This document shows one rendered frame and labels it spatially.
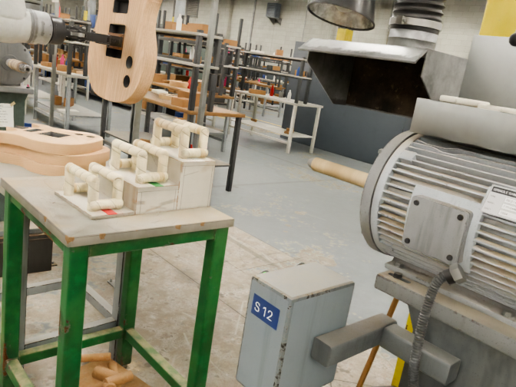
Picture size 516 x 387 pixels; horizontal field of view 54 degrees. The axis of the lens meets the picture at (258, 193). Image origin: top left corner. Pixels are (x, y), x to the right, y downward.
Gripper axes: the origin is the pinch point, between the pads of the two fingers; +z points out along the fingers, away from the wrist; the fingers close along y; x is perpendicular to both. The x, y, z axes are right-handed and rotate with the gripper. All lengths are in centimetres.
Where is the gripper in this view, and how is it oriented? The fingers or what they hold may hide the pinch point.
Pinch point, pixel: (114, 41)
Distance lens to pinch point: 166.7
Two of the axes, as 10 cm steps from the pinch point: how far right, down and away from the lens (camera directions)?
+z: 7.1, -0.6, 7.0
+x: 1.6, -9.6, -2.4
